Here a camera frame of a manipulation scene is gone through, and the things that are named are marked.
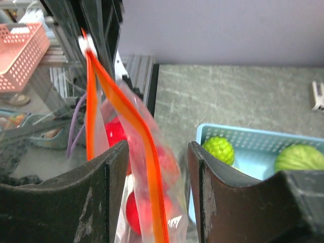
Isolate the white slotted plastic block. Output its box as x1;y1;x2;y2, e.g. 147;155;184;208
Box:
310;81;323;112

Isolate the small green cabbage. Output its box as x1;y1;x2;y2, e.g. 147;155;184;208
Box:
202;136;235;166

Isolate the red tomato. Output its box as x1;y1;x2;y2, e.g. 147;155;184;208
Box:
126;191;153;236

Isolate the light blue plastic basket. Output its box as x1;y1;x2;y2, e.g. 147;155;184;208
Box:
188;123;324;225

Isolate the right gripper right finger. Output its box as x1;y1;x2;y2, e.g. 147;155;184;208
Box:
188;142;323;242

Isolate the clear orange-zip bag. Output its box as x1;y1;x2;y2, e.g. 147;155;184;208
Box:
78;33;188;242

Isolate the pink plastic basket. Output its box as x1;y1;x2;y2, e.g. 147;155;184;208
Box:
1;22;50;93

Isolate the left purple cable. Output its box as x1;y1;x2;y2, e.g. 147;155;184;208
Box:
66;92;88;158

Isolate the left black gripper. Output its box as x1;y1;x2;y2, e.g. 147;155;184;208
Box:
40;1;123;73

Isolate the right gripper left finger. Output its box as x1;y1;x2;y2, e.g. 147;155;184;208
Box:
1;141;129;242

